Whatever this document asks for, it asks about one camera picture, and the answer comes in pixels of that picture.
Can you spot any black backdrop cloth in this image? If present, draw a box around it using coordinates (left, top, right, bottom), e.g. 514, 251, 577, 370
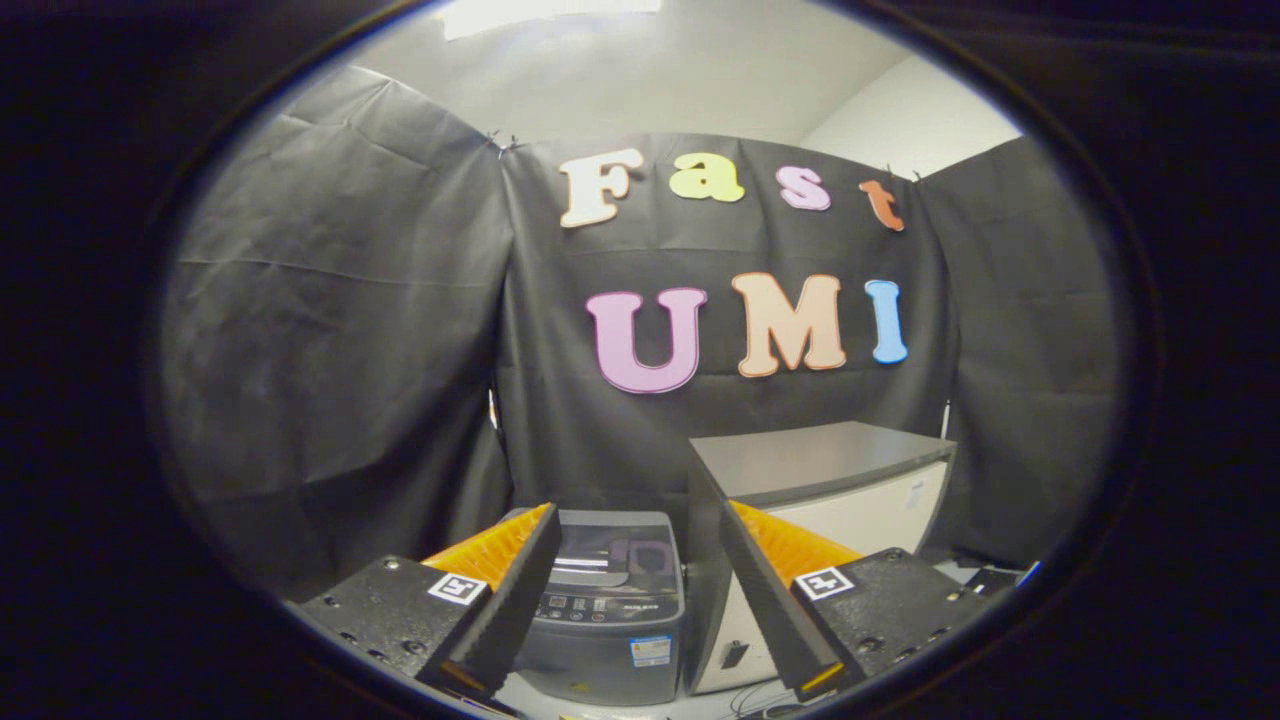
160, 65, 1121, 603

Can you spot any black floor cable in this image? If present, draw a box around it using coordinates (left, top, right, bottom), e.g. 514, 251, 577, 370
728, 680, 803, 719

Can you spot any grey washing machine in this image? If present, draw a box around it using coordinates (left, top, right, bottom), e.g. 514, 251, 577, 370
500, 508, 689, 707

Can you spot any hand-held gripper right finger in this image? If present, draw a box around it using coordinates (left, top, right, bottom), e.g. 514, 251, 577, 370
718, 500, 993, 703

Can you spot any beige cabinet with grey top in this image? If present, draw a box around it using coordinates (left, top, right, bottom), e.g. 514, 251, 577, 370
685, 420, 958, 697

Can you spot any black flat box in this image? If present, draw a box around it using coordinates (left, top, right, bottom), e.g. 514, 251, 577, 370
962, 565, 1023, 603

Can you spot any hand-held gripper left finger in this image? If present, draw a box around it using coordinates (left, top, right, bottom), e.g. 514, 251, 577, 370
290, 502, 563, 701

